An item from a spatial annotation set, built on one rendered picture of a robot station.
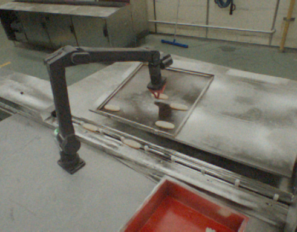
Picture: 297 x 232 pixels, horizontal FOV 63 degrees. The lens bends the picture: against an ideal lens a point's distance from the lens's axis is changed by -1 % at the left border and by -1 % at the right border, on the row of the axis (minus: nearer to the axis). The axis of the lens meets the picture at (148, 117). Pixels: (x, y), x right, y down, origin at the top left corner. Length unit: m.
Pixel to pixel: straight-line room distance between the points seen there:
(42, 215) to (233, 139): 0.85
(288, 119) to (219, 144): 0.34
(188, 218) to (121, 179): 0.33
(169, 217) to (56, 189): 0.49
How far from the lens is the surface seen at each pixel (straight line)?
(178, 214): 0.97
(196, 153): 1.18
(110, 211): 1.01
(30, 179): 1.26
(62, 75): 0.98
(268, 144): 1.16
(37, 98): 1.65
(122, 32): 4.08
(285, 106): 1.34
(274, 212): 0.99
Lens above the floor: 1.65
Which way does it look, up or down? 36 degrees down
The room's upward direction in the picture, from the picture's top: 6 degrees counter-clockwise
